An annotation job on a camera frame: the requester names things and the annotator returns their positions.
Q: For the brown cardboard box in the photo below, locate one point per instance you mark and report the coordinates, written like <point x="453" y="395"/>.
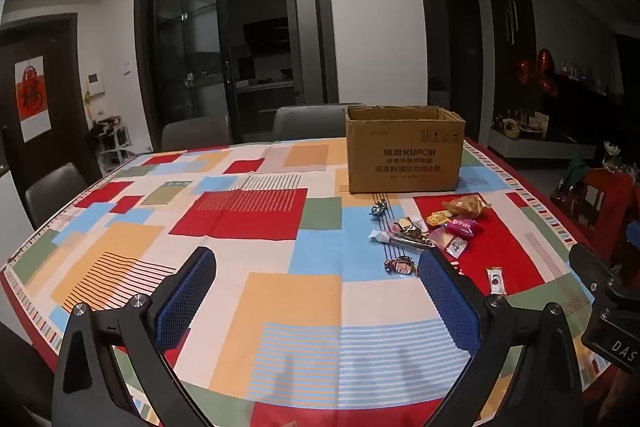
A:
<point x="405" y="152"/>

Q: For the white low cabinet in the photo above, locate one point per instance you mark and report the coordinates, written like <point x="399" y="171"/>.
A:
<point x="540" y="146"/>

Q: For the red wooden chair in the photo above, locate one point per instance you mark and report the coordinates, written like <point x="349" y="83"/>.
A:
<point x="600" y="202"/>

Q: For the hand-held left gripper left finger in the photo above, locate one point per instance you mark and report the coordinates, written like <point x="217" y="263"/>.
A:
<point x="186" y="289"/>

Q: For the pink snack packet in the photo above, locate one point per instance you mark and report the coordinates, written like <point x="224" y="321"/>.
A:
<point x="463" y="227"/>

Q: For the grey chair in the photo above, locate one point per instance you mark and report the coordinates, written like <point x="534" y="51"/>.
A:
<point x="310" y="122"/>
<point x="197" y="133"/>
<point x="55" y="194"/>

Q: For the blue silver candy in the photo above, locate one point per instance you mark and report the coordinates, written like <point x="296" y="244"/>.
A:
<point x="380" y="208"/>

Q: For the small red white snack packet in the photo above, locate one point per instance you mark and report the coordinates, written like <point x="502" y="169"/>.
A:
<point x="496" y="280"/>

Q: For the white shoe rack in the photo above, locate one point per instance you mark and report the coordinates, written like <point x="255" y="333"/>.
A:
<point x="112" y="144"/>

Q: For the red foil balloons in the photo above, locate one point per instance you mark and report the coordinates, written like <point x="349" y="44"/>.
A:
<point x="540" y="72"/>

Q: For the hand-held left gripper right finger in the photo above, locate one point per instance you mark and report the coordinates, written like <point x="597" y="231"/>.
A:
<point x="447" y="294"/>

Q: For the red white wall poster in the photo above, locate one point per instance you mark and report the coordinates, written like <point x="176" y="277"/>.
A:
<point x="32" y="99"/>

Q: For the white intercom panel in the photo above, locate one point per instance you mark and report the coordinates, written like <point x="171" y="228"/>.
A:
<point x="96" y="84"/>

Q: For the gold brown candy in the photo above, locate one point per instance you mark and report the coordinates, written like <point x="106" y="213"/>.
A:
<point x="407" y="228"/>

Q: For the colourful patchwork tablecloth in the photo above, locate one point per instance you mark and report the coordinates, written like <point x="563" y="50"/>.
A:
<point x="280" y="247"/>

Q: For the dark wooden door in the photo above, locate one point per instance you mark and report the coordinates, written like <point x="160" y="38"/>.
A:
<point x="70" y="107"/>

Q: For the dark interior door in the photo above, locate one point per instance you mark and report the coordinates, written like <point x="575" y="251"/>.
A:
<point x="464" y="62"/>

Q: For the tall dark cabinet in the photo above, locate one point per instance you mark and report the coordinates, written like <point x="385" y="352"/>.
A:
<point x="507" y="47"/>

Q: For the white cartoon print snack packet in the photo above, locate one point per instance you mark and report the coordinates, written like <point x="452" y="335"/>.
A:
<point x="454" y="248"/>

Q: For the dark sliding glass door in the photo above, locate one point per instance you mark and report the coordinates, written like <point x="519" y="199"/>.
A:
<point x="235" y="32"/>

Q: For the long white snack packet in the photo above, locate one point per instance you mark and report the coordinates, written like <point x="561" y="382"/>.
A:
<point x="395" y="238"/>

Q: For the small yellow snack packet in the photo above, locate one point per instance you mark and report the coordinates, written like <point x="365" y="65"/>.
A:
<point x="438" y="218"/>

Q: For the large golden snack packet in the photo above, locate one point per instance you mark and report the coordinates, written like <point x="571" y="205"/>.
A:
<point x="467" y="206"/>

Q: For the purple candy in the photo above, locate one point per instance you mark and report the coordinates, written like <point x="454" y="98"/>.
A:
<point x="400" y="266"/>

